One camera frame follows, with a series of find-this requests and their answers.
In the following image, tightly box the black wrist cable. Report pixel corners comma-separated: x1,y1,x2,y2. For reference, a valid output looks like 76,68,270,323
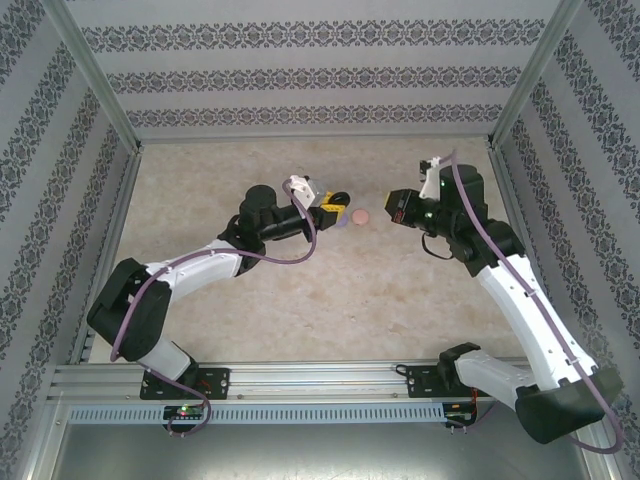
419,232,454,261

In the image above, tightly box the slotted grey cable duct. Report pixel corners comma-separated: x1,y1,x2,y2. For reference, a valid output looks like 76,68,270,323
67,403,481,425

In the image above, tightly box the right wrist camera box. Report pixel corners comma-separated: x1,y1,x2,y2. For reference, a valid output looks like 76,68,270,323
418,155,444,200

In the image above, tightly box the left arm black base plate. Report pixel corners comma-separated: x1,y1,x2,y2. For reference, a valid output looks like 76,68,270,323
139,367,231,401

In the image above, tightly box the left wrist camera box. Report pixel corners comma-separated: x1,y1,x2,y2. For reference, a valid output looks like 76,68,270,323
288,173,326,207

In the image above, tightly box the aluminium frame post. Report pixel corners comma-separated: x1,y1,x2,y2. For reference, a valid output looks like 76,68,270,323
39,0,144,154
485,0,586,151

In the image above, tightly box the aluminium table side rail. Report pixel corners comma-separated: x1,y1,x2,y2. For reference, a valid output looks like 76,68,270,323
487,144,569,361
67,147,144,365

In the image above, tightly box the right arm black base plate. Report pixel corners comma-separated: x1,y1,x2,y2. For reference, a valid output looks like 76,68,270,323
405,364,499,400

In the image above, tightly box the grey metal sheet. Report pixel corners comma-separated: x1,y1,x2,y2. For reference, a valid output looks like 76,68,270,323
47,422,609,480

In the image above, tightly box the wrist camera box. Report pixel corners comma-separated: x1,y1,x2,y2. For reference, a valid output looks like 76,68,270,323
418,155,444,200
288,173,326,207

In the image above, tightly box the aluminium mounting rail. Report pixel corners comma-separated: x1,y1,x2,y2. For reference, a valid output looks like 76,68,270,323
47,360,596,404

